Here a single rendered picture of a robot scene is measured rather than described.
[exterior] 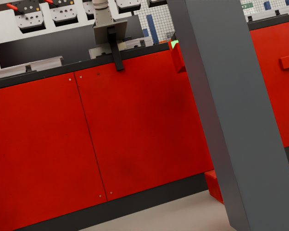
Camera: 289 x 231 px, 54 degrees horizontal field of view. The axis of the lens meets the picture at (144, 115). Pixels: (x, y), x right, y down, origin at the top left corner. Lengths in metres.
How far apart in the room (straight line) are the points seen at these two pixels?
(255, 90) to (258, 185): 0.30
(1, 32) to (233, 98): 6.03
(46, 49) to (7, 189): 1.16
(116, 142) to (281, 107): 1.00
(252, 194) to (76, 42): 1.80
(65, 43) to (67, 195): 1.23
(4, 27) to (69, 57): 4.43
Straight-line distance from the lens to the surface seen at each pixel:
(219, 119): 0.90
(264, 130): 0.96
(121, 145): 1.57
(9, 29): 6.61
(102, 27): 1.56
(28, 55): 2.38
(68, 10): 1.85
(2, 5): 1.97
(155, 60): 1.65
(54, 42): 2.38
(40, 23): 1.85
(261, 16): 2.12
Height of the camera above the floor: 0.42
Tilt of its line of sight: 3 degrees up
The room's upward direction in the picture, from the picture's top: 15 degrees counter-clockwise
